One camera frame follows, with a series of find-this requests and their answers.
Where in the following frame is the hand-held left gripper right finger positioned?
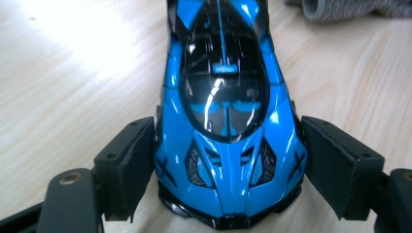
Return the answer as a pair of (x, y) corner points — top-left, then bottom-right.
(300, 116), (386, 221)

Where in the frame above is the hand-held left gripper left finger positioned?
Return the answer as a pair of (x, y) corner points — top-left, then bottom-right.
(92, 116), (156, 223)

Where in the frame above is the blue toy car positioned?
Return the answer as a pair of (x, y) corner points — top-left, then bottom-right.
(154, 0), (308, 231)

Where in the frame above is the grey terry cloth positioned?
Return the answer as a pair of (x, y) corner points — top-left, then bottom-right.
(285, 0), (412, 23)

